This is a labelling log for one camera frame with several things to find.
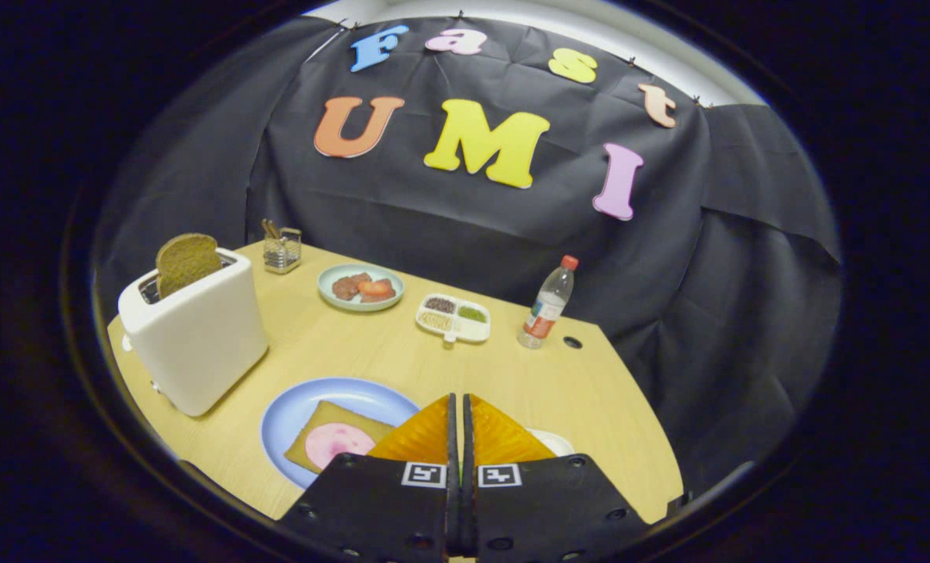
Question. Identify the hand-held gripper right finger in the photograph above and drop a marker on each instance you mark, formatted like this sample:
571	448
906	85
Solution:
543	508

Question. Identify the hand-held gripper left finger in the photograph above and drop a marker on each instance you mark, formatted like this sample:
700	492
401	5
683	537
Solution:
386	508

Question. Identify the brown bread slice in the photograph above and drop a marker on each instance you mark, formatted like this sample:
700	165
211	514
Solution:
187	262

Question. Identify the white square plate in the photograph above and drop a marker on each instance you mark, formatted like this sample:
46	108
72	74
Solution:
554	442

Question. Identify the pink ham slice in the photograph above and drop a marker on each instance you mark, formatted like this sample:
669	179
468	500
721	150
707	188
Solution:
335	444

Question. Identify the square toast slice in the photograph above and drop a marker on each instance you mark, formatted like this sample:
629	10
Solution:
308	438

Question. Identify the light blue plate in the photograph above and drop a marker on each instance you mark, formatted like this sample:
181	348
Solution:
292	410

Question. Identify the clear bottle with red cap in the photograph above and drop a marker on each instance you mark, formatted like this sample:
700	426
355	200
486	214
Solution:
544	309

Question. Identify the white divided seasoning dish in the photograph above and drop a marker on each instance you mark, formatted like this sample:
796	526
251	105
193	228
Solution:
453	319

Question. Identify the brown meat patty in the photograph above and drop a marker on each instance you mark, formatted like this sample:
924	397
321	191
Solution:
382	296
345	288

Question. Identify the pale green plate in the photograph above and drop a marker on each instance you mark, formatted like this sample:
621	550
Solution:
332	301

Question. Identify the red tomato slice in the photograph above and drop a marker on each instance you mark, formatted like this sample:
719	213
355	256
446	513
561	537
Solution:
372	287

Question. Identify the white toaster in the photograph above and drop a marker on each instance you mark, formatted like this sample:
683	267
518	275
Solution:
199	344

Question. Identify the black backdrop cloth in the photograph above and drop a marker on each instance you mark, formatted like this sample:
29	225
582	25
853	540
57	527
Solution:
472	234

